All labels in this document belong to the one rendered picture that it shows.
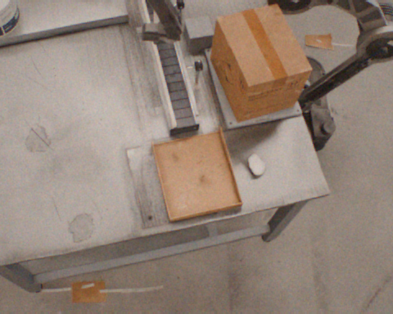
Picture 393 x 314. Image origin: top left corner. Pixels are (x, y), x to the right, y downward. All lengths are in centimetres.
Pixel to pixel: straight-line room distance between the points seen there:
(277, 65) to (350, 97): 144
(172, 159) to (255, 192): 32
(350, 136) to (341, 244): 64
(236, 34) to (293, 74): 24
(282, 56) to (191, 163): 50
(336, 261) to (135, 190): 131
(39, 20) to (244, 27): 85
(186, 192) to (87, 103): 52
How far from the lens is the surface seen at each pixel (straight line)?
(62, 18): 217
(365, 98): 319
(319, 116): 269
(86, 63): 208
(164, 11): 168
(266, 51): 179
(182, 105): 191
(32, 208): 186
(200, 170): 186
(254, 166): 186
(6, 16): 212
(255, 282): 263
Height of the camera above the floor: 256
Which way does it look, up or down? 67 degrees down
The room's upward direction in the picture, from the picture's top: 10 degrees clockwise
